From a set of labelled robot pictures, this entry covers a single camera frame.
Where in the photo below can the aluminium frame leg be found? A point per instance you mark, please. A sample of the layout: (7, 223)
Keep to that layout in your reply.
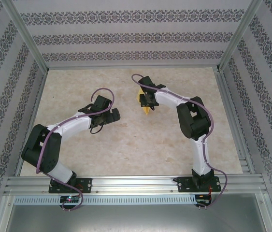
(1, 215)
(269, 215)

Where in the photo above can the aluminium side rail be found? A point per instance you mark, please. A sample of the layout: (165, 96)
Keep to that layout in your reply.
(32, 120)
(225, 96)

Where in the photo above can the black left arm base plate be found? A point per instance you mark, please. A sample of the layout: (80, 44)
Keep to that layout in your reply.
(87, 184)

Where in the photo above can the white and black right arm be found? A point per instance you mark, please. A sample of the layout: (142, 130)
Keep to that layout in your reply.
(167, 97)

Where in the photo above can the yellow square paper sheet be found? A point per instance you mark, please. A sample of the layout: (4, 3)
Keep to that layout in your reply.
(148, 111)

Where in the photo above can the aluminium frame post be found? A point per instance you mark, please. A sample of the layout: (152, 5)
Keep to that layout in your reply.
(27, 36)
(239, 36)

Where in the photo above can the aluminium mounting rail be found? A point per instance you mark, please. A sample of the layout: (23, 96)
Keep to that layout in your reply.
(133, 183)

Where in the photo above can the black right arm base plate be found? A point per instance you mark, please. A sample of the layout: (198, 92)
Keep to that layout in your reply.
(185, 184)

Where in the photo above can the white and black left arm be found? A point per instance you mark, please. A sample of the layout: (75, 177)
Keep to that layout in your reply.
(73, 124)

